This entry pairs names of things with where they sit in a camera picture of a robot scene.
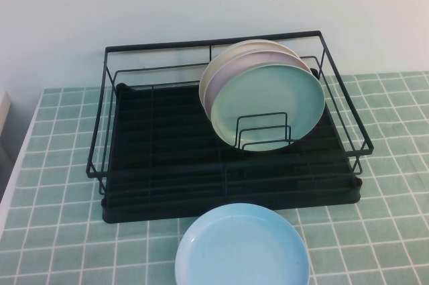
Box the light blue plate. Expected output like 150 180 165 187
174 203 310 285

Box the mint green plate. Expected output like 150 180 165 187
210 63 326 152

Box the pale pink plate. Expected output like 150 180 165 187
202 50 312 121

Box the cream plate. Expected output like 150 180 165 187
198 39 299 108

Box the green checked tablecloth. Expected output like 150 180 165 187
0 72 429 285

